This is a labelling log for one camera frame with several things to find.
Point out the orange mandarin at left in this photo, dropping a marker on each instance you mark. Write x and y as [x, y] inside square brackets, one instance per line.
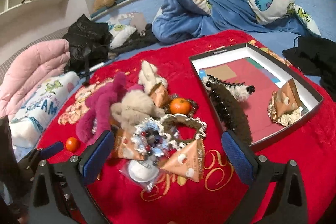
[72, 144]

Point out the orange mandarin on beads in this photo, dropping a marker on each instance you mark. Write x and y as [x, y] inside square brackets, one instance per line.
[179, 106]

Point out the brown crochet scrunchie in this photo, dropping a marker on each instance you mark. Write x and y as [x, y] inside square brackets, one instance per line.
[183, 129]

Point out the black cardboard box tray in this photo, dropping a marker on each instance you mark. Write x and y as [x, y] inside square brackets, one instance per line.
[245, 63]

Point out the monster scream print pillow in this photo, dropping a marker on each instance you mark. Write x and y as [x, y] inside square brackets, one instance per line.
[34, 116]

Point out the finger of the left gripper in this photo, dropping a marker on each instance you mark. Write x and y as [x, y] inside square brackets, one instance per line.
[50, 151]

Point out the dark clothing by pillow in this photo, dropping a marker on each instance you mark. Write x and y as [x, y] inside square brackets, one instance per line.
[136, 42]

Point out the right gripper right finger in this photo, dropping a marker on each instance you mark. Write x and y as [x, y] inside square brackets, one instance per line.
[256, 172]

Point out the round white compact in bag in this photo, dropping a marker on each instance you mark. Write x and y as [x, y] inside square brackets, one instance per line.
[142, 173]

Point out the black puffer jacket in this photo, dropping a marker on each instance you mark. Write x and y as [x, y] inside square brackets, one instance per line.
[88, 44]

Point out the snack packet by rabbit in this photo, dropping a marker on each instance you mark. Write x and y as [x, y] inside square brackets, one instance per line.
[159, 95]

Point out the black garment on bed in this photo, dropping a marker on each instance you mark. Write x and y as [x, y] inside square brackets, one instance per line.
[315, 57]

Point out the magenta fluffy plush toy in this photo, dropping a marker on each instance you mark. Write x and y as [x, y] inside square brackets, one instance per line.
[96, 120]

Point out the pink quilted comforter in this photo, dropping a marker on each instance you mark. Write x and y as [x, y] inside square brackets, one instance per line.
[34, 65]

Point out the small monster print pillow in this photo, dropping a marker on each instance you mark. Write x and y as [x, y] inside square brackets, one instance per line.
[123, 26]

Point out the triangular chocolate snack packet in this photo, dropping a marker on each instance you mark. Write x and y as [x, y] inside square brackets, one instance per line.
[188, 162]

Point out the snack packet in box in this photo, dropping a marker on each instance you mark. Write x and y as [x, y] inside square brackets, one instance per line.
[284, 101]

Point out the white plush rabbit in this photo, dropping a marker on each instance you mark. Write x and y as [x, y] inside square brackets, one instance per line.
[148, 77]

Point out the beige fluffy plush toy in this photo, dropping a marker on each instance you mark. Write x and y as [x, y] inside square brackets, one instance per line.
[133, 109]

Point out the black beaded hair clip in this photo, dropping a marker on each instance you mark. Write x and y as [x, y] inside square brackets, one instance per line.
[230, 112]

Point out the blue monster print blanket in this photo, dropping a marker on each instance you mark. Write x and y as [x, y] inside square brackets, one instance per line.
[179, 20]

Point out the light blue crochet scrunchie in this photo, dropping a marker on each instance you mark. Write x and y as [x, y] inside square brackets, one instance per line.
[151, 139]

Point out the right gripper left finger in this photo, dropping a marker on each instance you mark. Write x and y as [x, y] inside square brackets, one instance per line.
[83, 170]

